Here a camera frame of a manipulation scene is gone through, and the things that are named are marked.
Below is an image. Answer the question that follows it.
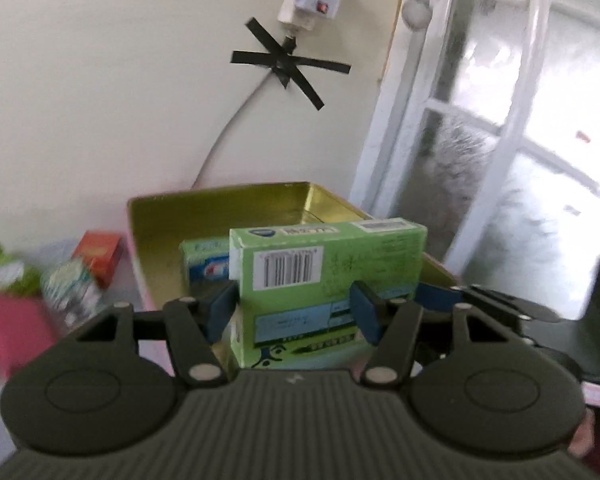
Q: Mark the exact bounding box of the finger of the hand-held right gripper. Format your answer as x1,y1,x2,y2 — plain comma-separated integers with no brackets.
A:
415,282,563,324

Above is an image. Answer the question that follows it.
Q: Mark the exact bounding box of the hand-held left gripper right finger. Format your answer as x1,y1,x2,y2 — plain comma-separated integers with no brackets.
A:
349,280,526,388

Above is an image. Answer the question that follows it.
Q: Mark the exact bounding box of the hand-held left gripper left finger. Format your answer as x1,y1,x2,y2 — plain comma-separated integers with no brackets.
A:
75,280,238,388

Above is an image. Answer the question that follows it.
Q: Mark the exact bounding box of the blue green toothpaste box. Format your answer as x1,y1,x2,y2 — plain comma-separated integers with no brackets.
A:
179,238,233,292

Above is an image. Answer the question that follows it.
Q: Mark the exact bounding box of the green carton box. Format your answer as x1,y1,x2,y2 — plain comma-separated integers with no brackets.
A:
228,217,428,371

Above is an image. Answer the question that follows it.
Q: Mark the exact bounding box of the pink tin box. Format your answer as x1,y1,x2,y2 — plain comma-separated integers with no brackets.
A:
126,181,461,376

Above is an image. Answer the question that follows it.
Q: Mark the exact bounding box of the small red box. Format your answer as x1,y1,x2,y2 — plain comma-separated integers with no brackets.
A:
72,230,126,290

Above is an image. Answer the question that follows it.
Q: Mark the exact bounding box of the teal white patterned packet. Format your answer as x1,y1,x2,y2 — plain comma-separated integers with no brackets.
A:
40,257,106,330

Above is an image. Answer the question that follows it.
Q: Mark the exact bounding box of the shiny pink box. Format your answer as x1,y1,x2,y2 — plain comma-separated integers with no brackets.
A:
0,292,61,380

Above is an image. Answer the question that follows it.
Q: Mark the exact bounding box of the green snack packet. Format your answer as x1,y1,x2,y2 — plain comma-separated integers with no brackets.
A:
0,244,42,300

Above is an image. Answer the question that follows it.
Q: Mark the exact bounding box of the black tape cross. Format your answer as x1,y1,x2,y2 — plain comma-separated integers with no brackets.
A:
231,17,352,111

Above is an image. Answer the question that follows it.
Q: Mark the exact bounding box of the grey power cable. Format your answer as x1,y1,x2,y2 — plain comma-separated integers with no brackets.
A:
192,67,282,191

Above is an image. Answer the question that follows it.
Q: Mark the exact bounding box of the white window frame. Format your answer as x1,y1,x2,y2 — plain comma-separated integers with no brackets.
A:
349,0,600,281

